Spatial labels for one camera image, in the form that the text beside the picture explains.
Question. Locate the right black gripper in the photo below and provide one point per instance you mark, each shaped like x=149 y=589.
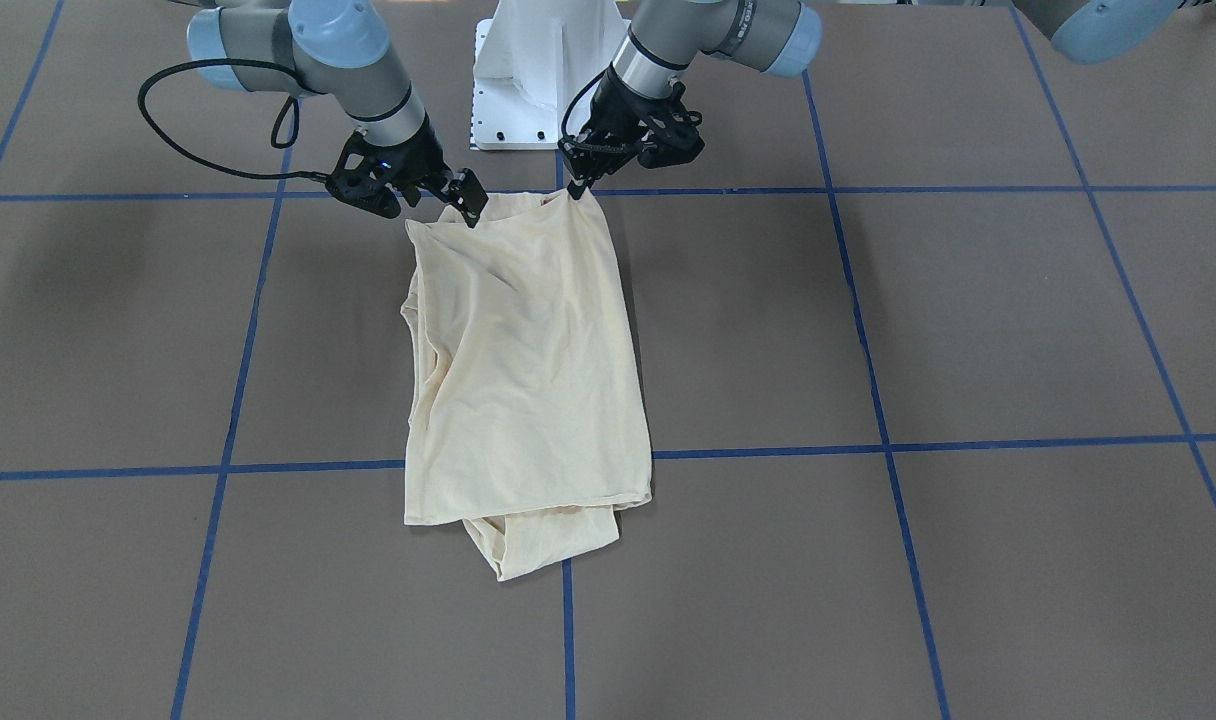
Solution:
x=421 y=159

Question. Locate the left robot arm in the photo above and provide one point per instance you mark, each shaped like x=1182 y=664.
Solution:
x=782 y=38

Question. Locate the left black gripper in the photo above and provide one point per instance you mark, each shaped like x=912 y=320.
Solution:
x=616 y=112

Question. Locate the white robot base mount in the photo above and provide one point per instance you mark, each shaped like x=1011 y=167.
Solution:
x=531 y=57

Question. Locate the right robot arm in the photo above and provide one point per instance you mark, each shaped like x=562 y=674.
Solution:
x=340 y=49

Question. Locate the cream printed t-shirt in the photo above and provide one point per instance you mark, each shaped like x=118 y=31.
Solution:
x=527 y=423

